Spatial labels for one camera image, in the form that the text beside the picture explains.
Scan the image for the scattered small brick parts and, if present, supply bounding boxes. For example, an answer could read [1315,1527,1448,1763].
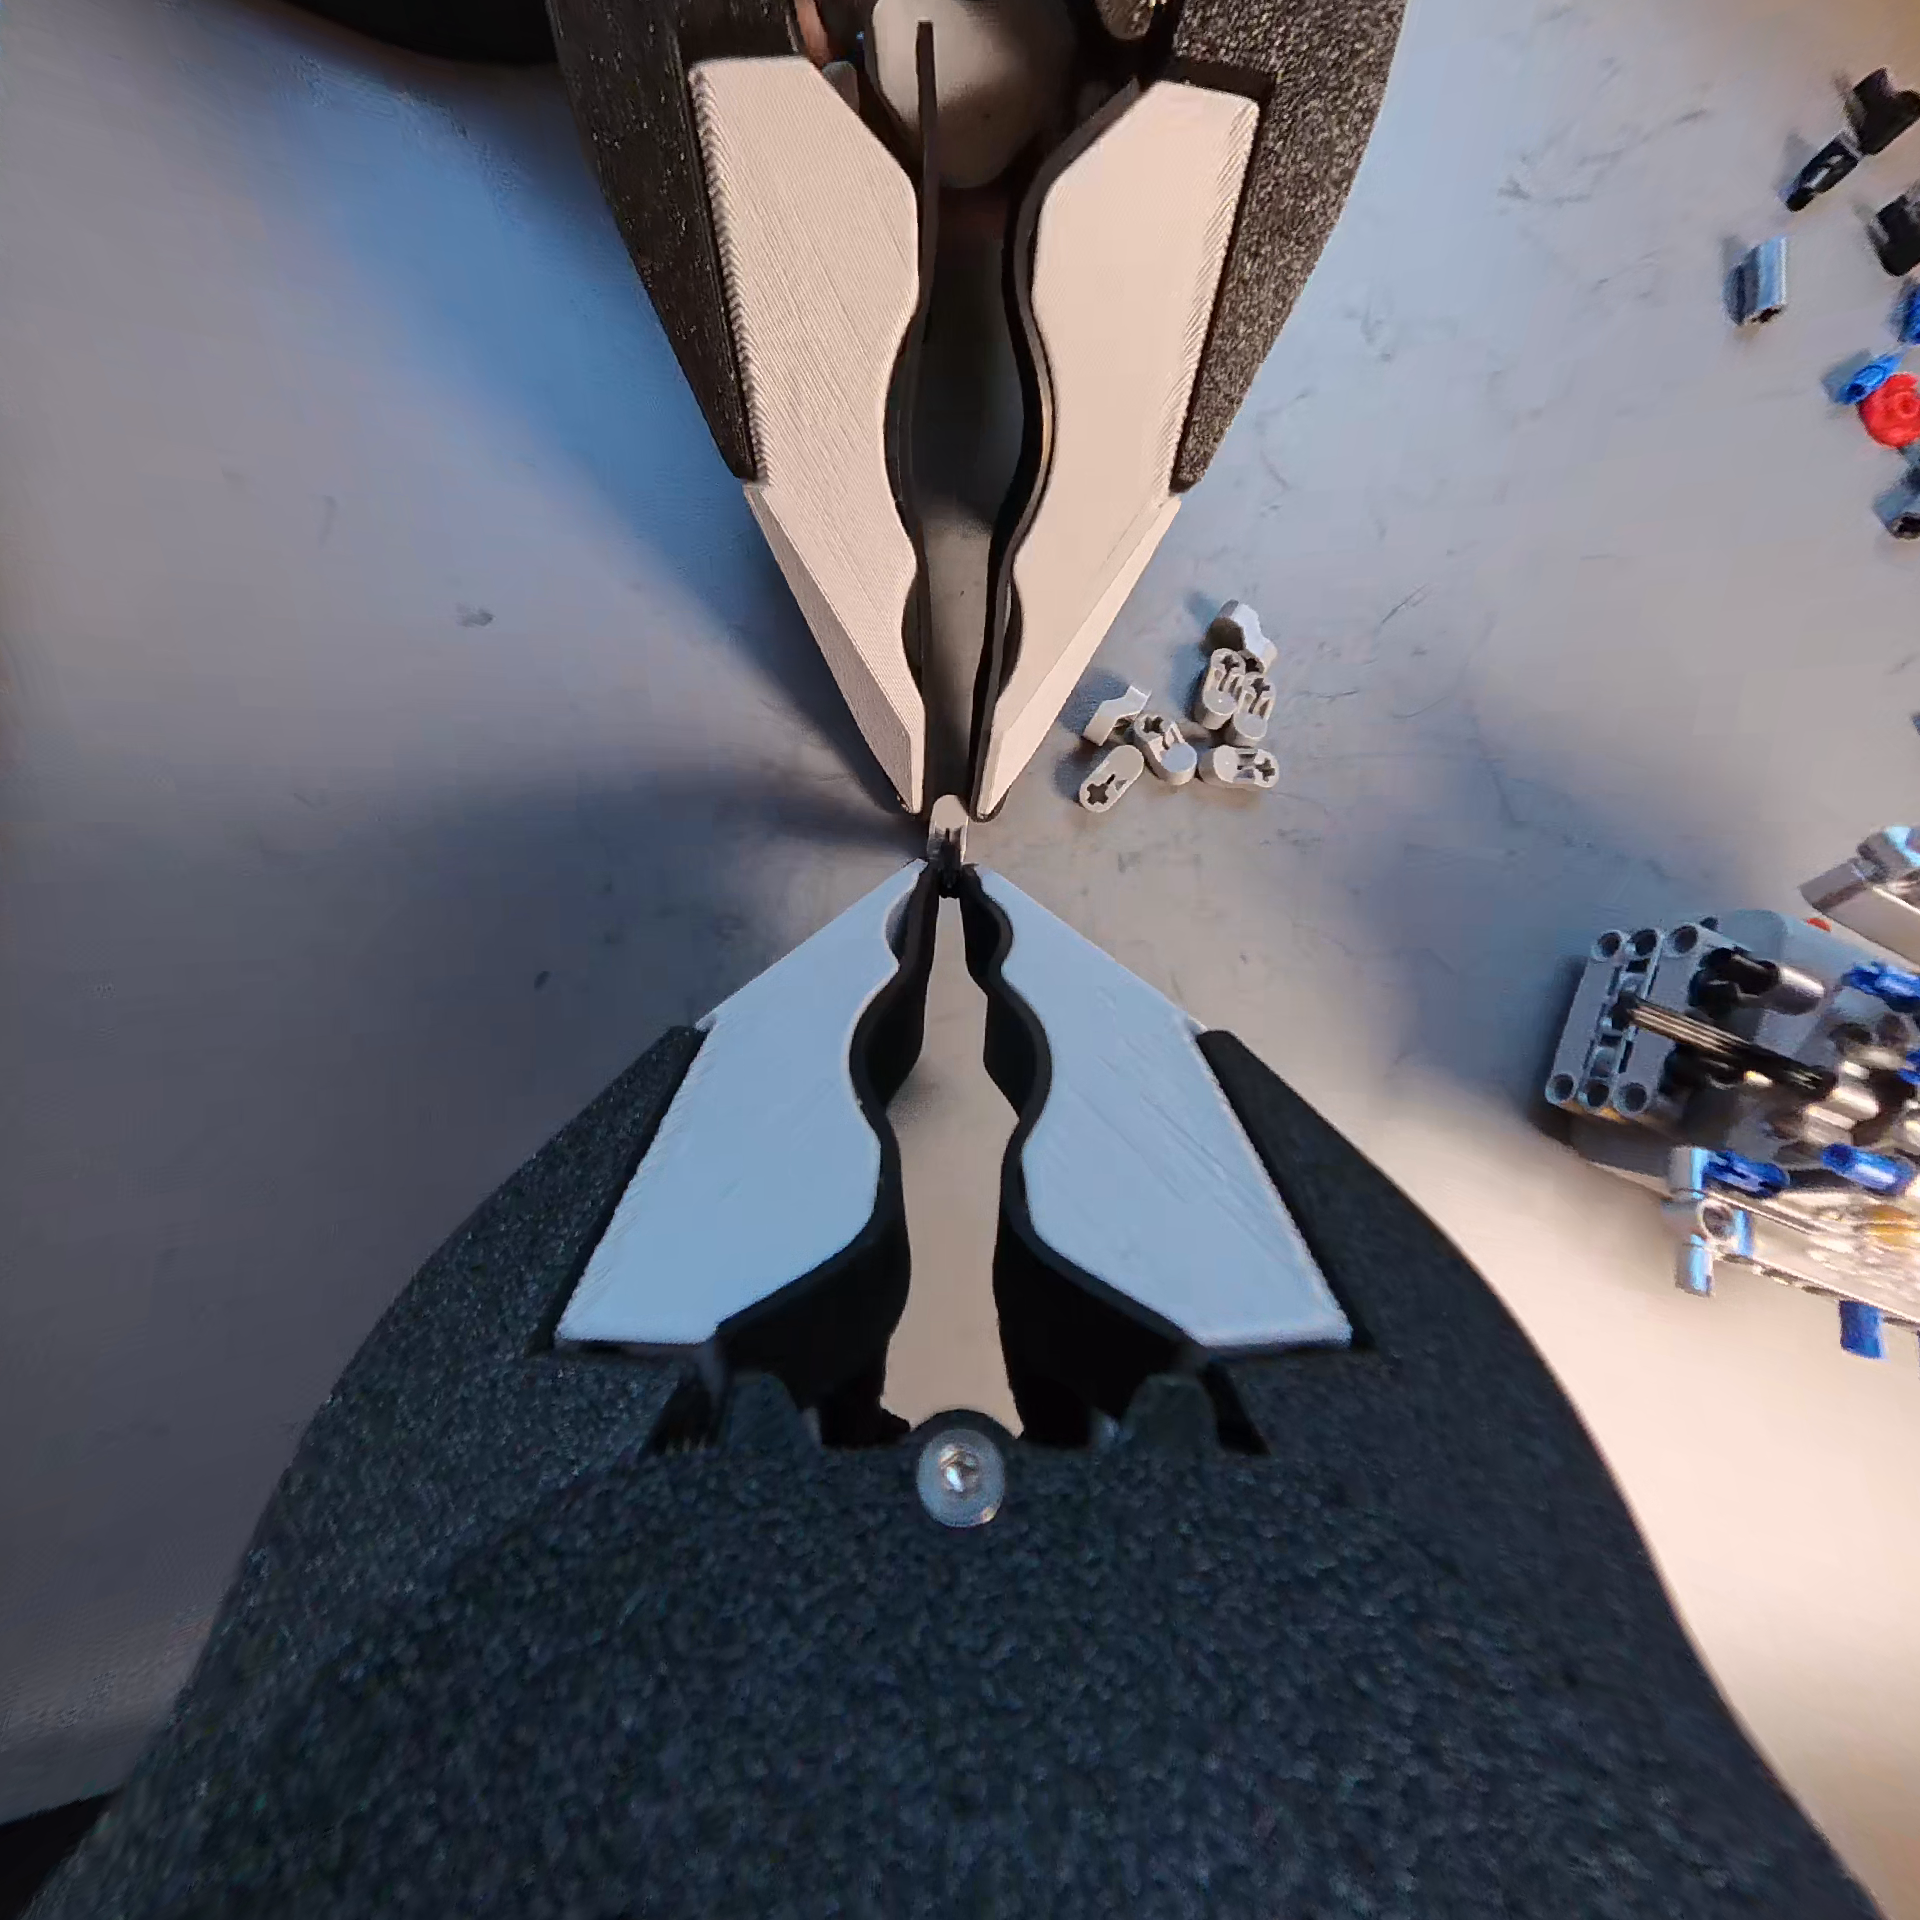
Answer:
[1784,68,1920,543]

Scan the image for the pile of grey connector pieces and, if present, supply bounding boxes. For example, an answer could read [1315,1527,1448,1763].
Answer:
[1070,602,1282,813]

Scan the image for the grey toy brick assembly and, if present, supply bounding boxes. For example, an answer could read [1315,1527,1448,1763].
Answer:
[1545,827,1920,1357]

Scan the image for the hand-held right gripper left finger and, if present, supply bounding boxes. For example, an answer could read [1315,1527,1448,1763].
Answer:
[556,861,943,1434]

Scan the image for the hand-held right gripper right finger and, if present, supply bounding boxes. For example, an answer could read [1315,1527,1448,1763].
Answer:
[956,866,1355,1441]

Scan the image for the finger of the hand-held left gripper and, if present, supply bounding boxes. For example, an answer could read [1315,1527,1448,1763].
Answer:
[965,77,1265,822]
[688,56,942,819]

